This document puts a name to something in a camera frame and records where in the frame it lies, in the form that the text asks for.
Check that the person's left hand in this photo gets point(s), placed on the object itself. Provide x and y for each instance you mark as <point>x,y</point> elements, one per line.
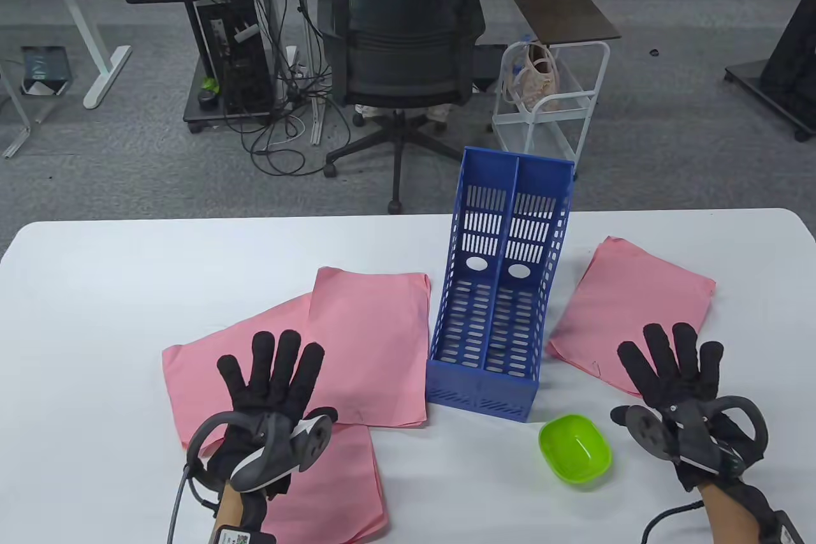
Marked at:
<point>268,384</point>

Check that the blue plastic file holder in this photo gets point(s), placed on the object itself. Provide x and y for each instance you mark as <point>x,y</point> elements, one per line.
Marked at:
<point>446,378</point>

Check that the white rolling cart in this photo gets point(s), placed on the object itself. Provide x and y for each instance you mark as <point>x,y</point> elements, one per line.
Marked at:
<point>542,117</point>

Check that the person's left forearm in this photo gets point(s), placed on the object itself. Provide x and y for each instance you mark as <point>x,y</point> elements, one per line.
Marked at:
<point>229,509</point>

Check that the black round item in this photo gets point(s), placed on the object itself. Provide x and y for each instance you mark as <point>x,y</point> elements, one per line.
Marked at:
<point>206,99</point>

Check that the black computer tower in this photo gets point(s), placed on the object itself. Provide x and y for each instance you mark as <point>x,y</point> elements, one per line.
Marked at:
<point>245,59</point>

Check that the small green object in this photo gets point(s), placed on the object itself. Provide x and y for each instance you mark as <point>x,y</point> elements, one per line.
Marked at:
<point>209,85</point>

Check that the pink handbag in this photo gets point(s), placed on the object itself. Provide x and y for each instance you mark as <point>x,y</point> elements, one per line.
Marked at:
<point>539,81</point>

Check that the dark teal box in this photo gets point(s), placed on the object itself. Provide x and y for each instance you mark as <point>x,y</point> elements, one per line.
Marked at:
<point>46,69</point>

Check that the green plastic bowl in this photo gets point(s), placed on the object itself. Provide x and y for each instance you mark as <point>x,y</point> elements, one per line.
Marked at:
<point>574,451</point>

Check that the black wheeled stand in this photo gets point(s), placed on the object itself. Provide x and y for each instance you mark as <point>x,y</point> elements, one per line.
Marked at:
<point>797,59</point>

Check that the pink paper stack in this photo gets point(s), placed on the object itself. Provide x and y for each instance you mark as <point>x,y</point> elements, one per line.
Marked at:
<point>338,480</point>
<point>637,295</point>
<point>204,372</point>
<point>370,327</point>

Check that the black mesh office chair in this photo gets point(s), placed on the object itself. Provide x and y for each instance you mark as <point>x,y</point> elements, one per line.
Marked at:
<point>408,46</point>

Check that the dark brown side table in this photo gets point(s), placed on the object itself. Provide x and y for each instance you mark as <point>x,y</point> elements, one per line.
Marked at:
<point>564,11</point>

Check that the person's right hand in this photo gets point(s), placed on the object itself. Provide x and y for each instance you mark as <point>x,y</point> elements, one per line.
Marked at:
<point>676,378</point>

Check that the person's right forearm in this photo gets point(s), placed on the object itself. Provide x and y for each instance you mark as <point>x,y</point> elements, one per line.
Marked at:
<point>720,518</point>

